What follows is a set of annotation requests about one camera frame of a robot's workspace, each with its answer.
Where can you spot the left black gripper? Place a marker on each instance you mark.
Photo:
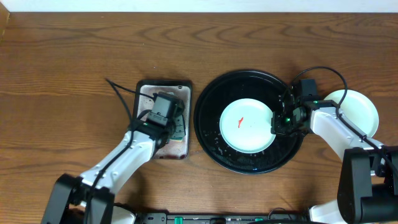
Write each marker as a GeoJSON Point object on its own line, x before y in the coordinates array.
{"type": "Point", "coordinates": [177, 131]}

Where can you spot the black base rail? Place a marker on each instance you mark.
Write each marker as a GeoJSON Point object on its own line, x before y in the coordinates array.
{"type": "Point", "coordinates": [277, 215]}

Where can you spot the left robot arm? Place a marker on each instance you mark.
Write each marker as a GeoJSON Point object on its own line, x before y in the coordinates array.
{"type": "Point", "coordinates": [89, 198]}

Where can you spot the light green plate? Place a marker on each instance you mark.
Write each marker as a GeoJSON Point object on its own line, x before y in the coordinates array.
{"type": "Point", "coordinates": [360, 110]}

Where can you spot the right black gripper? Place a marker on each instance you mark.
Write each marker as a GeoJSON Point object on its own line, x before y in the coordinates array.
{"type": "Point", "coordinates": [277, 129]}

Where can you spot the green yellow sponge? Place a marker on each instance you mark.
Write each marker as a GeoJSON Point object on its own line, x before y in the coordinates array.
{"type": "Point", "coordinates": [177, 139]}

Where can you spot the light blue plate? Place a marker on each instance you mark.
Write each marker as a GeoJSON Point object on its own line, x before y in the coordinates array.
{"type": "Point", "coordinates": [245, 126]}

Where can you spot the round black tray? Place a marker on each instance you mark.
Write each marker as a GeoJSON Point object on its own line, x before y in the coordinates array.
{"type": "Point", "coordinates": [236, 85]}

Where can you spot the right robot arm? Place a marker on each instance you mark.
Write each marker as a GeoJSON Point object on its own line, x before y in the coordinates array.
{"type": "Point", "coordinates": [367, 190]}

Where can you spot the black rectangular soapy tray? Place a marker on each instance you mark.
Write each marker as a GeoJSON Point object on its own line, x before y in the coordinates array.
{"type": "Point", "coordinates": [183, 90]}

